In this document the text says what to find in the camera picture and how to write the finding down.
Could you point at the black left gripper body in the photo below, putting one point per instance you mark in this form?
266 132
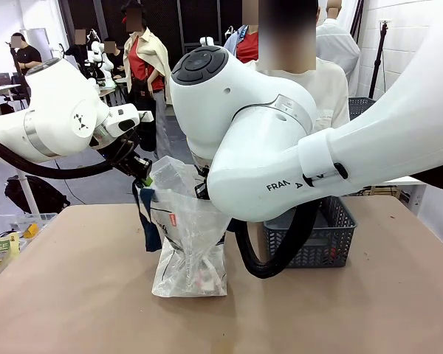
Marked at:
131 160

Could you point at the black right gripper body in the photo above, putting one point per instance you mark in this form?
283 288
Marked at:
202 190

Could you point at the clear plastic package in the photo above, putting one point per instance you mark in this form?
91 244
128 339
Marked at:
170 173

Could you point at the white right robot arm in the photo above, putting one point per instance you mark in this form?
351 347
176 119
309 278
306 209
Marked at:
262 147

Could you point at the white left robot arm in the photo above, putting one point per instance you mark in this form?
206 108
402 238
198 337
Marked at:
59 110

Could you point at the black backpack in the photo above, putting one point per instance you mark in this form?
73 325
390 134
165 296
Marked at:
37 193

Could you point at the seated person in black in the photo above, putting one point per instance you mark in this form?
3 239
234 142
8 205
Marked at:
114 60

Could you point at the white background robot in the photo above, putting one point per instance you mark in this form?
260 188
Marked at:
99 62

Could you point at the yellow snack packet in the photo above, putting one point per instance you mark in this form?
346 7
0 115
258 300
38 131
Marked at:
31 231

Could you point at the dark grey plastic basket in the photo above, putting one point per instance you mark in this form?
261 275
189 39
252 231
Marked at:
332 236

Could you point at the clear plastic bin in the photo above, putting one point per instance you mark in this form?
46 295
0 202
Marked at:
7 223

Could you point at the person in black t-shirt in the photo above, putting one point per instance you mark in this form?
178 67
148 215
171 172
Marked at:
27 55

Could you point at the cream snack pack green label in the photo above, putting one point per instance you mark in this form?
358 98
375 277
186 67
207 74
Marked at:
1 249

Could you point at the person in white shirt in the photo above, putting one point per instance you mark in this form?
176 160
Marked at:
328 92

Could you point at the grey mesh basket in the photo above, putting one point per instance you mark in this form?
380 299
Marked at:
362 107

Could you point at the black tripod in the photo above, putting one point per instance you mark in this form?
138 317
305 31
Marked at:
380 59

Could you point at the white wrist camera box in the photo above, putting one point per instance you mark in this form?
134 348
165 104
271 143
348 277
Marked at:
127 119

